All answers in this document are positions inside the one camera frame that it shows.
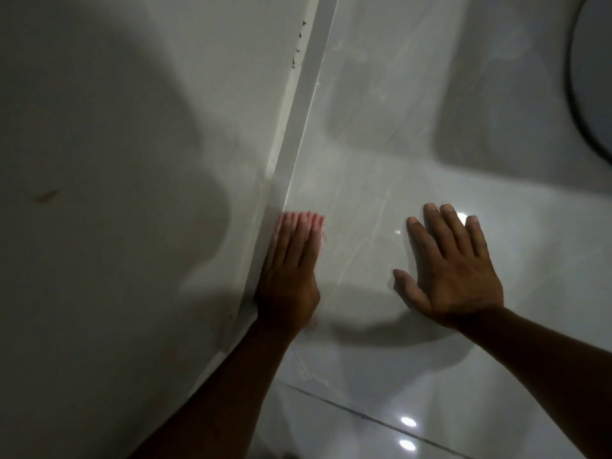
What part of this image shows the person's right hand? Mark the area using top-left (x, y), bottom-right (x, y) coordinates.
top-left (393, 202), bottom-right (505, 331)

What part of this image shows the person's left hand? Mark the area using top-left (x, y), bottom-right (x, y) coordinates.
top-left (254, 212), bottom-right (327, 338)

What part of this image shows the person's right forearm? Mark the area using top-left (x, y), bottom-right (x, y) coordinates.
top-left (454, 306), bottom-right (612, 459)

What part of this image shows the person's left forearm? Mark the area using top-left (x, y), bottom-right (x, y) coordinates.
top-left (128, 321), bottom-right (299, 459)

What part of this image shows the white corner trim strip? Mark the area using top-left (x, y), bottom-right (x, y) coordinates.
top-left (229, 0), bottom-right (341, 340)

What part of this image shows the round dark-rimmed mirror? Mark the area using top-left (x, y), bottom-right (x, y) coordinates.
top-left (564, 0), bottom-right (612, 166)

